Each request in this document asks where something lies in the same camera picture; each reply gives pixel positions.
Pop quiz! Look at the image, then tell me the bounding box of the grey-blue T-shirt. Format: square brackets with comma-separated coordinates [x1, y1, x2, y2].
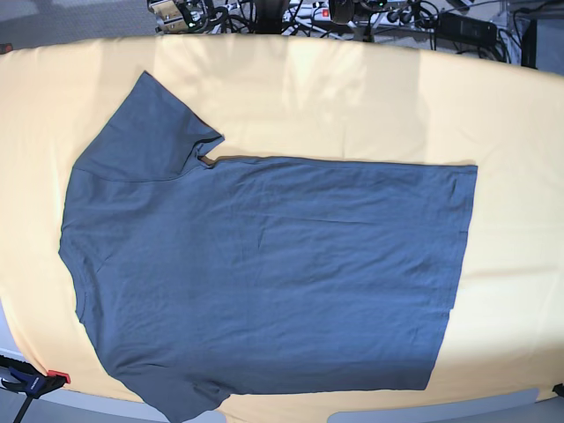
[59, 73, 478, 422]

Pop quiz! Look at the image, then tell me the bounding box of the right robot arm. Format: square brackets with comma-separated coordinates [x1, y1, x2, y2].
[146, 0, 219, 34]

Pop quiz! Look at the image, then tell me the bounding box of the yellow table cloth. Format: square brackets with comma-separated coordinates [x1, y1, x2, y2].
[1, 35, 563, 422]

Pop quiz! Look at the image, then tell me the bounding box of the white power strip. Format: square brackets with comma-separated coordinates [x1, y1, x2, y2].
[284, 1, 417, 26]

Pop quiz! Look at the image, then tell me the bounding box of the black power adapter box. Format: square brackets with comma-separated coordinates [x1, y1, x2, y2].
[435, 13, 498, 47]

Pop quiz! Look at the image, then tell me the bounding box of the black clamp at right edge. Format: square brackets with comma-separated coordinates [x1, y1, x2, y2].
[553, 383, 564, 397]

